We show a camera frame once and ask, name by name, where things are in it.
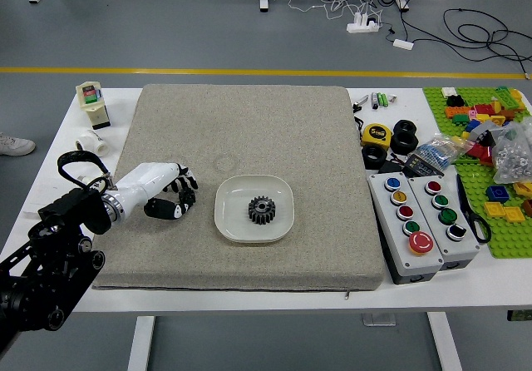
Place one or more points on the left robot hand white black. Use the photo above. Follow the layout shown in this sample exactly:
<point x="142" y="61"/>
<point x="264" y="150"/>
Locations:
<point x="145" y="179"/>

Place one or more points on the grey-brown cushion mat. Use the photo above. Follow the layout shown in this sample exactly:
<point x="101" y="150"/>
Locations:
<point x="249" y="130"/>

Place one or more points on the white square plate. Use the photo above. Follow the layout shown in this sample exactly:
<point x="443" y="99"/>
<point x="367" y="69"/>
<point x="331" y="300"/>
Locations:
<point x="232" y="221"/>

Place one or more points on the white shoe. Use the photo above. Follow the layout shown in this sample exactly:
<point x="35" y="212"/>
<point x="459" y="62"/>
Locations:
<point x="14" y="145"/>

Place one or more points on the yellow flat toy brick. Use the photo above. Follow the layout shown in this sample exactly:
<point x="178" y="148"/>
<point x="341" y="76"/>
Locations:
<point x="494" y="209"/>
<point x="513" y="214"/>

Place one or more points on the black scissors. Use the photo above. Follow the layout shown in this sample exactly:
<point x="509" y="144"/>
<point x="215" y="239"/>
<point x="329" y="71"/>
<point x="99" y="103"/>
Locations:
<point x="467" y="209"/>

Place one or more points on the metal table bracket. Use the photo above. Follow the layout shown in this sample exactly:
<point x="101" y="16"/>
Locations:
<point x="378" y="319"/>

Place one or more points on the white table leg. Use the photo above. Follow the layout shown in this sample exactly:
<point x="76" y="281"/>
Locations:
<point x="140" y="342"/>
<point x="444" y="342"/>

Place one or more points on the yellow tape measure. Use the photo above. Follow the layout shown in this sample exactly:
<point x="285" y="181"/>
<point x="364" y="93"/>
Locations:
<point x="376" y="135"/>

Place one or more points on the small black gear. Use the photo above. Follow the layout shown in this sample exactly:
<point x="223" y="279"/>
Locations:
<point x="188" y="198"/>

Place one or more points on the black rubber tyre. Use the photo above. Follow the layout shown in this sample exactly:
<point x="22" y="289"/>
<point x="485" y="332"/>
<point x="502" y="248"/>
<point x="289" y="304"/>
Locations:
<point x="411" y="125"/>
<point x="374" y="156"/>
<point x="405" y="143"/>

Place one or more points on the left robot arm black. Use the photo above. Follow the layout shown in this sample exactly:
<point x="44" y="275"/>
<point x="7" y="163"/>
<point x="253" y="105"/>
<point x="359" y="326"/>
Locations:
<point x="50" y="254"/>

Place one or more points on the grey four-button control box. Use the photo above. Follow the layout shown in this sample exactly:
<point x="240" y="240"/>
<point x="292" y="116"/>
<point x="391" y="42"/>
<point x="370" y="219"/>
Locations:
<point x="446" y="217"/>

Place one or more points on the white black battery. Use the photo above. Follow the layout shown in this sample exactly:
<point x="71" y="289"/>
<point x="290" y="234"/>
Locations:
<point x="374" y="100"/>

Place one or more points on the white power adapter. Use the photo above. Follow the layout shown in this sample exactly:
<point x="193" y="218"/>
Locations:
<point x="403" y="44"/>

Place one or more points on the black flat plastic piece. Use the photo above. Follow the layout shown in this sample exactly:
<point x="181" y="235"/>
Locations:
<point x="391" y="167"/>

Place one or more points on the white toy brick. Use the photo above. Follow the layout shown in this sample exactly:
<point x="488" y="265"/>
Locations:
<point x="449" y="92"/>

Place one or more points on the clear bag of blue parts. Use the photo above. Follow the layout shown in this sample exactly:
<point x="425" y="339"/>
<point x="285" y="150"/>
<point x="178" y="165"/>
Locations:
<point x="436" y="152"/>

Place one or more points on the black toy brick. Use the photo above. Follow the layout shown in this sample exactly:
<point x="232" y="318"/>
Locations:
<point x="454" y="101"/>

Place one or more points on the white pipe tee fitting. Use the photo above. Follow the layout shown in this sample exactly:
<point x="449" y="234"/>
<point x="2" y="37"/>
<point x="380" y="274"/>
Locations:
<point x="93" y="143"/>

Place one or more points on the beige switch box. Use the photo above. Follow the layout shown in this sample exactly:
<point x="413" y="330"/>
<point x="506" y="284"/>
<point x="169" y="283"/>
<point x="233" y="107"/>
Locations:
<point x="92" y="102"/>

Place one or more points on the big black gear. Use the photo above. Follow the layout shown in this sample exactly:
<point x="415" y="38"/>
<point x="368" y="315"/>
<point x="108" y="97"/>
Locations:
<point x="266" y="215"/>

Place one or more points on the clear bag of silver nuts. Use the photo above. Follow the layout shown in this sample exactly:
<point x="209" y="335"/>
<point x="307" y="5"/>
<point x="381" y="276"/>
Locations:
<point x="513" y="159"/>

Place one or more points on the green brick baseplate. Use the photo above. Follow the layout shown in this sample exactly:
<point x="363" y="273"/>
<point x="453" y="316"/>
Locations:
<point x="474" y="188"/>

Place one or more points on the white tube with writing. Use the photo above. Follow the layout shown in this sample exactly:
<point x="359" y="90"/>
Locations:
<point x="85" y="178"/>

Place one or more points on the blue toy brick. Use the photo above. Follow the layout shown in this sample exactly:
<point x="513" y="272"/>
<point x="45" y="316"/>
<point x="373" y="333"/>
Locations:
<point x="497" y="193"/>

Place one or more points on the grey five-button control box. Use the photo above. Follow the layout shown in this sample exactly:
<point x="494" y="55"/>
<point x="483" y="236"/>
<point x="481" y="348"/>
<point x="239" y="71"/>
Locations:
<point x="405" y="221"/>

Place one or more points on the green battery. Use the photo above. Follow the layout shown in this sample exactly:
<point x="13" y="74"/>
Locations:
<point x="380" y="99"/>
<point x="386" y="99"/>

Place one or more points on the orange toy brick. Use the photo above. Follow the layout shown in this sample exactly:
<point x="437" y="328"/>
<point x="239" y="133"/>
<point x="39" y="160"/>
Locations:
<point x="456" y="112"/>

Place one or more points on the white power strip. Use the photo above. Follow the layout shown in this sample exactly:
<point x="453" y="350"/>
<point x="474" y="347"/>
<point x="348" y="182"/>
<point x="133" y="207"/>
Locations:
<point x="362" y="25"/>

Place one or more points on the green toy brick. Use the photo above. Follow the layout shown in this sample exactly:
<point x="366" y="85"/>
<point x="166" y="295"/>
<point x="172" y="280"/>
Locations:
<point x="459" y="119"/>

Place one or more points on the black display module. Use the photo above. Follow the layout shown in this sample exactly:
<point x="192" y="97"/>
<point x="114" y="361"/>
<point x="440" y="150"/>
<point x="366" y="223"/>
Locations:
<point x="424" y="166"/>

